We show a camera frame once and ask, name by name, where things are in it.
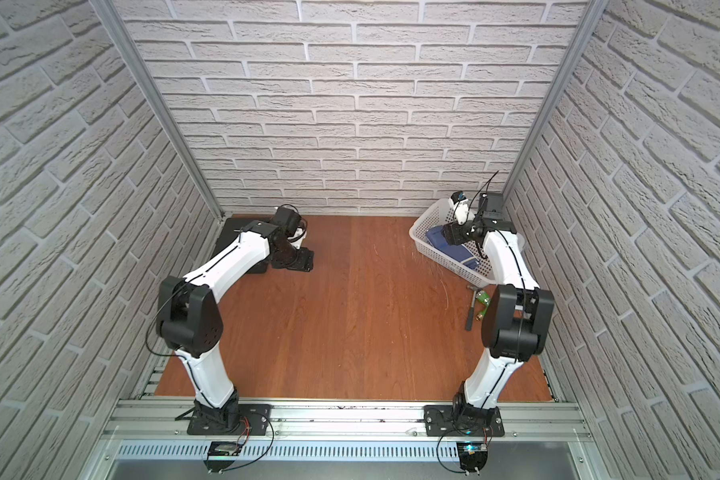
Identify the aluminium corner post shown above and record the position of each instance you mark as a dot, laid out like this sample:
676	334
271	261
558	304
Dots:
116	29
574	52

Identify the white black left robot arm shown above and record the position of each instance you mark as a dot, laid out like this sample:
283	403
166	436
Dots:
188	317

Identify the green toy drill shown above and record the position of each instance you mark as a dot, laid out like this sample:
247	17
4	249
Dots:
484	299

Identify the blue plaid pillowcase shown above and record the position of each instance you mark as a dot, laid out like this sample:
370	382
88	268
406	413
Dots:
458	253

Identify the left aluminium corner post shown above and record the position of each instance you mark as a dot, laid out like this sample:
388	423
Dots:
116	29

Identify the hammer with dark handle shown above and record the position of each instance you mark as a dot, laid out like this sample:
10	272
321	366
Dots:
475	291

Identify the black plastic tool case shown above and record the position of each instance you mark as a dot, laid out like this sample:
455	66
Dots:
229	234

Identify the right controller board with cables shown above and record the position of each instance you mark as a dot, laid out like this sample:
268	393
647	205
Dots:
472	458

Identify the right aluminium corner post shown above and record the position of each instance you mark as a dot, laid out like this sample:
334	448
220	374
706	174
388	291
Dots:
574	52

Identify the aluminium front rail frame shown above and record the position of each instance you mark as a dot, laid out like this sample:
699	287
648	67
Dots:
539	438

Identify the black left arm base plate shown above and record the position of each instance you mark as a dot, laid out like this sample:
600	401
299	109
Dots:
229	421

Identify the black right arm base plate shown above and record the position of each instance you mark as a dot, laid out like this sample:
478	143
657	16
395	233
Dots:
441	420

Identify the controller board with cables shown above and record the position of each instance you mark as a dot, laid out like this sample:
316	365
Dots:
472	458
223	456

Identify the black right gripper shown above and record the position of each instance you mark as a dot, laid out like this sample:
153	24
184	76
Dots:
455	232

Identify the left controller board with cables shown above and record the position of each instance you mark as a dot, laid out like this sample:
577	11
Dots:
223	456

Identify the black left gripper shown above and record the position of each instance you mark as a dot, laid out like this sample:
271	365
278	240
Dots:
297	260

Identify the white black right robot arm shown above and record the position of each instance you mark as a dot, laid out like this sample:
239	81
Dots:
516	324

